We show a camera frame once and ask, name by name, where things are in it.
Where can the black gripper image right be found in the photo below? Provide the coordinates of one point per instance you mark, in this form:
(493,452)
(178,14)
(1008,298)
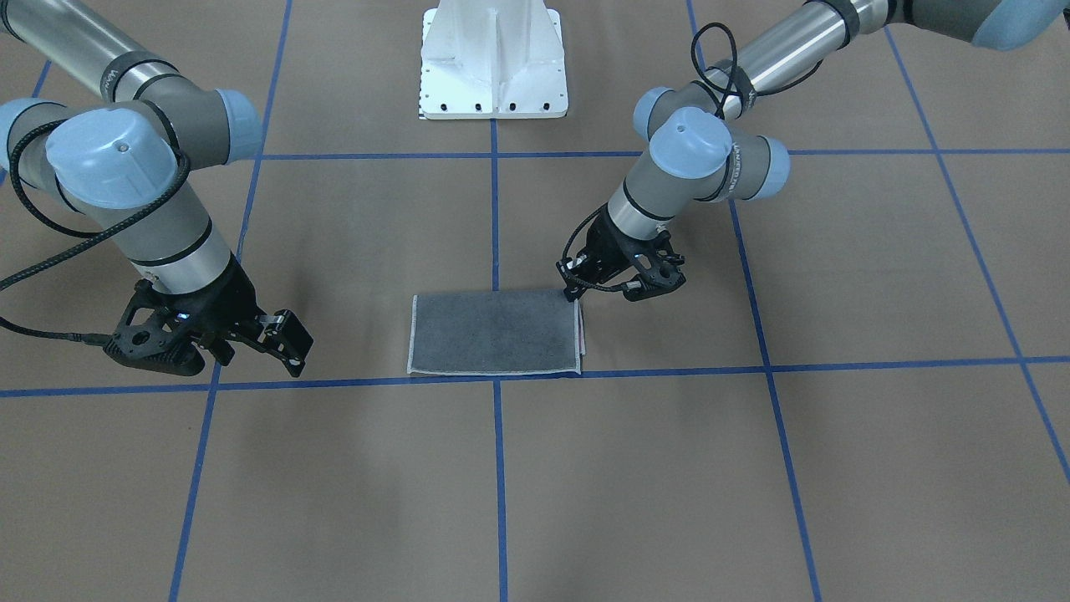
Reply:
(609,248)

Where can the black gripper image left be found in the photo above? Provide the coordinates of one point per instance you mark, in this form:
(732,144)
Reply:
(231,298)

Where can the pink and grey towel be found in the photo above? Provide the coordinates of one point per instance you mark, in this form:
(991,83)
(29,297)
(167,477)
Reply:
(495,333)

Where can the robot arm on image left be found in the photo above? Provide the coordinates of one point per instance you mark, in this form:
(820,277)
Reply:
(119,171)

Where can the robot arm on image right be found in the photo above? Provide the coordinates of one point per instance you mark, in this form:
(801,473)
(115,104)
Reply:
(998,25)

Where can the black camera mount image right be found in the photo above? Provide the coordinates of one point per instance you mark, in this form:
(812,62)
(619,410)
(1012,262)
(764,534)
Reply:
(657,266)

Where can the black camera mount image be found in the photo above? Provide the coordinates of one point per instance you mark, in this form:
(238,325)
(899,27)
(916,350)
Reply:
(150,336)
(657,266)

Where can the black camera mount image left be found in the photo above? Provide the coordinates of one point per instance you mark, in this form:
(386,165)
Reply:
(150,336)

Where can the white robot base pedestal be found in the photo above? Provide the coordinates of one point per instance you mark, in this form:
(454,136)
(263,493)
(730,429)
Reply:
(492,60)

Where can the black cable image right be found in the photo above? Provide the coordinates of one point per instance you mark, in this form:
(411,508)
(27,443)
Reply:
(694,153)

